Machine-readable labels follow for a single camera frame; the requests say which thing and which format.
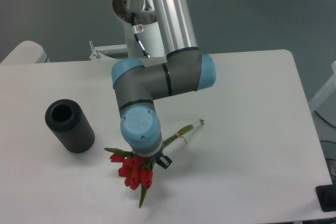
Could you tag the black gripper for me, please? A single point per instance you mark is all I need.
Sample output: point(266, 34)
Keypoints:
point(154, 154)

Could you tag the red tulip bouquet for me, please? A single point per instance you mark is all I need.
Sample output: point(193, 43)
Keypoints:
point(137, 172)

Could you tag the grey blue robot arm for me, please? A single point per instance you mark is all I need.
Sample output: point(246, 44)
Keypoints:
point(163, 60)

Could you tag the black ribbed cylindrical vase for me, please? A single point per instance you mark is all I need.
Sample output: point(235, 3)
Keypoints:
point(66, 120)

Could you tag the black device at table edge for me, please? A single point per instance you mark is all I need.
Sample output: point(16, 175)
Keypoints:
point(326, 197)

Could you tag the white furniture at right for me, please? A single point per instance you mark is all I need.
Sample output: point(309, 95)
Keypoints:
point(324, 92)

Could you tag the white rounded side table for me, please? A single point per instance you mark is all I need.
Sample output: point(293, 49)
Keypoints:
point(27, 52)

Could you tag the white base mounting frame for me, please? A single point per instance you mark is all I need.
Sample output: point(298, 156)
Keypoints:
point(107, 52)

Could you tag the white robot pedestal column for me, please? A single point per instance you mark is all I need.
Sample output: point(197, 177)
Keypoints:
point(141, 29)

